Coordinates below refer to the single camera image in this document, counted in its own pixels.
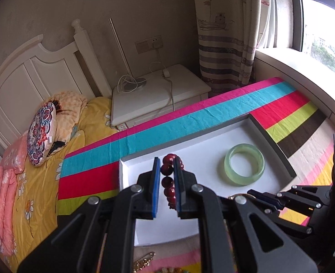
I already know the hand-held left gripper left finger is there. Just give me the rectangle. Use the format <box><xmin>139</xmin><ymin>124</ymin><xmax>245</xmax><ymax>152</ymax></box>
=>
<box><xmin>17</xmin><ymin>157</ymin><xmax>161</xmax><ymax>273</ymax></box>

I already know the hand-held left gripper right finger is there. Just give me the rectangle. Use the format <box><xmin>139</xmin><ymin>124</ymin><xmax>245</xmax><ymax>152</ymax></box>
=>
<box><xmin>173</xmin><ymin>157</ymin><xmax>318</xmax><ymax>273</ymax></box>

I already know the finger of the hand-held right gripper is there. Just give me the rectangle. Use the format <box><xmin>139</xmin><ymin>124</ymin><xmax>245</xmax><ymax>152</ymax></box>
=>
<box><xmin>247</xmin><ymin>185</ymin><xmax>333</xmax><ymax>212</ymax></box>
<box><xmin>260</xmin><ymin>205</ymin><xmax>331</xmax><ymax>239</ymax></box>

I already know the dark red bead bracelet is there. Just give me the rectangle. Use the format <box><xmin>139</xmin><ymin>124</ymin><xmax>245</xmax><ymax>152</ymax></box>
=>
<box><xmin>160</xmin><ymin>153</ymin><xmax>185</xmax><ymax>209</ymax></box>

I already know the gold bangle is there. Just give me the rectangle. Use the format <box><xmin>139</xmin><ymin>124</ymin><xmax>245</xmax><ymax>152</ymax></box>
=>
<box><xmin>227</xmin><ymin>193</ymin><xmax>253</xmax><ymax>202</ymax></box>

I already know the shallow cardboard box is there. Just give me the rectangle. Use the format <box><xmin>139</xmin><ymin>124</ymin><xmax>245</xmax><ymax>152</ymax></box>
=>
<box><xmin>119</xmin><ymin>113</ymin><xmax>297</xmax><ymax>246</ymax></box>

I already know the green jade bangle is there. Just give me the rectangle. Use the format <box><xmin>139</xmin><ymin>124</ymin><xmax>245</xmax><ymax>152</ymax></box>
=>
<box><xmin>224</xmin><ymin>143</ymin><xmax>266</xmax><ymax>186</ymax></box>

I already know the striped colourful cloth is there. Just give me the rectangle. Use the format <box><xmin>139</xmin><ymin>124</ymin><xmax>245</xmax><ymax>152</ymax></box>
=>
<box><xmin>55</xmin><ymin>77</ymin><xmax>335</xmax><ymax>273</ymax></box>

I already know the gold hairpin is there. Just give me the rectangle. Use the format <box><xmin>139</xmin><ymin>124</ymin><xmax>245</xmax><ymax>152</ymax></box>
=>
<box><xmin>133</xmin><ymin>252</ymin><xmax>157</xmax><ymax>273</ymax></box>

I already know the white nightstand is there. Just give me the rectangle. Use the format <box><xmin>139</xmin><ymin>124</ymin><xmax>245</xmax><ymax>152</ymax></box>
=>
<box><xmin>111</xmin><ymin>64</ymin><xmax>210</xmax><ymax>128</ymax></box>

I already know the beige window sill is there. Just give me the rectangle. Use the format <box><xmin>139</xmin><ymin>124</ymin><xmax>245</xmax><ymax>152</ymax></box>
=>
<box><xmin>253</xmin><ymin>47</ymin><xmax>335</xmax><ymax>137</ymax></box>

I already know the yellow floral bed sheet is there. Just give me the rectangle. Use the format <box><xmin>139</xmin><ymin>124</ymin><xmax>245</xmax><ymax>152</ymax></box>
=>
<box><xmin>11</xmin><ymin>97</ymin><xmax>120</xmax><ymax>265</ymax></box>

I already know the peach waffle blanket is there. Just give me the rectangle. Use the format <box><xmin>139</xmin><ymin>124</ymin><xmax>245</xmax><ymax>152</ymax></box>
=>
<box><xmin>47</xmin><ymin>91</ymin><xmax>88</xmax><ymax>148</ymax></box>

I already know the round patterned cushion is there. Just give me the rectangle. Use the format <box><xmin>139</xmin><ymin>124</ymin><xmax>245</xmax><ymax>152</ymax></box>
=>
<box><xmin>27</xmin><ymin>101</ymin><xmax>57</xmax><ymax>167</ymax></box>

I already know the dark framed window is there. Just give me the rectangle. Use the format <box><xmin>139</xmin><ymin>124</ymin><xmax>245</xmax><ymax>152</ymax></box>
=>
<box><xmin>287</xmin><ymin>0</ymin><xmax>335</xmax><ymax>86</ymax></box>

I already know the slim pole table lamp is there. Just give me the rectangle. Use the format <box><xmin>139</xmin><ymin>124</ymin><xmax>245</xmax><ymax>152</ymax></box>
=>
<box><xmin>108</xmin><ymin>18</ymin><xmax>148</xmax><ymax>91</ymax></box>

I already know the pink floral pillow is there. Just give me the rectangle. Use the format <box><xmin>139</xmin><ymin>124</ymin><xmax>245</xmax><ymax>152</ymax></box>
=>
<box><xmin>0</xmin><ymin>131</ymin><xmax>30</xmax><ymax>174</ymax></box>

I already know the boat print curtain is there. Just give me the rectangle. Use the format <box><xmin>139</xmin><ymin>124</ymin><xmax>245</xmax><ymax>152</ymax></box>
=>
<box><xmin>191</xmin><ymin>0</ymin><xmax>276</xmax><ymax>92</ymax></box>

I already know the white bed headboard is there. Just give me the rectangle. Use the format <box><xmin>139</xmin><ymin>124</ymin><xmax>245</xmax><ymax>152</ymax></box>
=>
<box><xmin>0</xmin><ymin>18</ymin><xmax>113</xmax><ymax>160</ymax></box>

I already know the pink floral quilt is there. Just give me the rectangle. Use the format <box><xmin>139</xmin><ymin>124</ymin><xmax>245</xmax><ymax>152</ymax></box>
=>
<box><xmin>0</xmin><ymin>162</ymin><xmax>23</xmax><ymax>258</ymax></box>

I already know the multicolour stone bead bracelet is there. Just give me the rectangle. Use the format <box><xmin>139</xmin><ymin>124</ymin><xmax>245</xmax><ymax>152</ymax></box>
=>
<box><xmin>156</xmin><ymin>266</ymin><xmax>202</xmax><ymax>273</ymax></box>

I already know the white charger cable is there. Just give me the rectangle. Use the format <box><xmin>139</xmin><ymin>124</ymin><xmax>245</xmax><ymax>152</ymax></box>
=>
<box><xmin>150</xmin><ymin>41</ymin><xmax>175</xmax><ymax>112</ymax></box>

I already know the white lamp cable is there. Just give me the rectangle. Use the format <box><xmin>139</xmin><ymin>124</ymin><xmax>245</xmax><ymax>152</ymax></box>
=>
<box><xmin>117</xmin><ymin>74</ymin><xmax>147</xmax><ymax>93</ymax></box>

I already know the beige wall switch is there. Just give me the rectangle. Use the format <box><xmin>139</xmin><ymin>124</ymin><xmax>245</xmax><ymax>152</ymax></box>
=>
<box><xmin>135</xmin><ymin>40</ymin><xmax>149</xmax><ymax>54</ymax></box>

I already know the beige wall socket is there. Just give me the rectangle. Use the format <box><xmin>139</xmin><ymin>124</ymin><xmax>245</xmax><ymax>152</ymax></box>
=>
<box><xmin>147</xmin><ymin>35</ymin><xmax>164</xmax><ymax>51</ymax></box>

